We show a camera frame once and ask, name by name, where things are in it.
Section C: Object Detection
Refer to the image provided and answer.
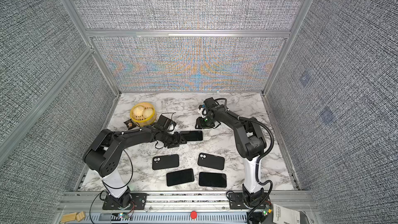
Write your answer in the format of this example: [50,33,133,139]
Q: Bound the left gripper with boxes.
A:
[161,131,188,148]

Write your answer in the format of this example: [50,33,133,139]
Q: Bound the dark blue smartphone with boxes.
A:
[179,130,204,142]

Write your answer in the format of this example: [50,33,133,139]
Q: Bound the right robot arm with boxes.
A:
[195,97,275,208]

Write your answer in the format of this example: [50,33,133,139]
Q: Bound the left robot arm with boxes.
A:
[83,125,188,209]

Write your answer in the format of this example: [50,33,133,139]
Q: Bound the black phone case left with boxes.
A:
[152,154,179,171]

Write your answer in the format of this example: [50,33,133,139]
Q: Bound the black phone case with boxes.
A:
[152,154,179,171]
[198,152,225,171]

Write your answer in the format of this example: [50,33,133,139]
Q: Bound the black phone case right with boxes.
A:
[198,152,225,171]

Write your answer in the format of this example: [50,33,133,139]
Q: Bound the black smartphone left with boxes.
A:
[166,169,194,187]

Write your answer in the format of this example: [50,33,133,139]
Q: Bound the black smartphone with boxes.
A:
[199,172,227,188]
[166,169,194,187]

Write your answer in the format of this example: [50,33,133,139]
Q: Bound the right steamed bun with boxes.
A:
[143,108,154,119]

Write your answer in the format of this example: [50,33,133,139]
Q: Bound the steamed bun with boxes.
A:
[132,105,145,118]
[143,108,154,119]

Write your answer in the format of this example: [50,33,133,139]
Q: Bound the yellow bamboo steamer basket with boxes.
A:
[130,102,157,127]

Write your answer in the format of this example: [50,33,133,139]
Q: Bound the black smartphone right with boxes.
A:
[199,172,227,188]

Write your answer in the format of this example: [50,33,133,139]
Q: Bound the left steamed bun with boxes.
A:
[132,105,145,118]

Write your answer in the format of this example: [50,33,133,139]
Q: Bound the red emergency button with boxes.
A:
[190,211,198,219]

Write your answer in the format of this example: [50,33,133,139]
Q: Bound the white paper label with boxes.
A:
[273,204,301,224]

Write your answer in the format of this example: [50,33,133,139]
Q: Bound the wooden blocks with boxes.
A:
[60,211,86,224]

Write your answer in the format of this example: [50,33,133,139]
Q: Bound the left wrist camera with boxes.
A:
[153,115,177,132]

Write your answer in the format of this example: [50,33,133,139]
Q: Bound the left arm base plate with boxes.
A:
[102,193,148,211]

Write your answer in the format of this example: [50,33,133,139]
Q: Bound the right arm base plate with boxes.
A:
[226,191,264,210]

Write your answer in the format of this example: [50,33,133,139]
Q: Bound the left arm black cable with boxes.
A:
[87,111,176,224]

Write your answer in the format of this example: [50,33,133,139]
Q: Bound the aluminium front rail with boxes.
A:
[57,190,321,224]

